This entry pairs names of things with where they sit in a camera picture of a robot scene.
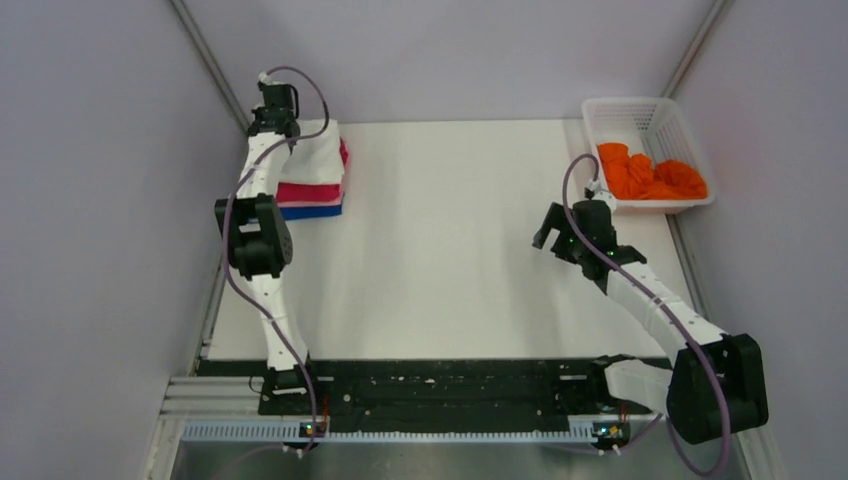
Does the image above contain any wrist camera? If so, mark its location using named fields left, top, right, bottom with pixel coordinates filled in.
left=258, top=71, right=284, bottom=86
left=584, top=180, right=617, bottom=213

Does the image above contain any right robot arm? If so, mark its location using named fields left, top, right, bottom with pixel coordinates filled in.
left=533, top=199, right=770, bottom=444

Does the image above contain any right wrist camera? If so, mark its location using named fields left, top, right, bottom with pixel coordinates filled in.
left=584, top=180, right=617, bottom=213

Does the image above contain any folded pink t-shirt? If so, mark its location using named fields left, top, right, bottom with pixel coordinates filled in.
left=276, top=194, right=344, bottom=208

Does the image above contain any folded blue t-shirt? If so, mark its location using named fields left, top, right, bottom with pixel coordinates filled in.
left=279, top=204, right=343, bottom=221

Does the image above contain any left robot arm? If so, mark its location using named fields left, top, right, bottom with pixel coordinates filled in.
left=215, top=80, right=321, bottom=414

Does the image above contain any orange crumpled t-shirt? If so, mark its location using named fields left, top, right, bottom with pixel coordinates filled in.
left=597, top=143, right=708, bottom=200

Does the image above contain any white printed t-shirt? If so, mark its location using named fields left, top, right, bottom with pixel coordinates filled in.
left=279, top=119, right=345, bottom=186

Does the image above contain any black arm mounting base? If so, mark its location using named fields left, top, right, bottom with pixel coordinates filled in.
left=196, top=358, right=649, bottom=437

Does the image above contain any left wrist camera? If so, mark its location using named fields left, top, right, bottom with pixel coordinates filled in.
left=258, top=71, right=284, bottom=86

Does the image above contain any folded magenta t-shirt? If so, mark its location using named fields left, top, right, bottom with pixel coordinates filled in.
left=276, top=138, right=349, bottom=199

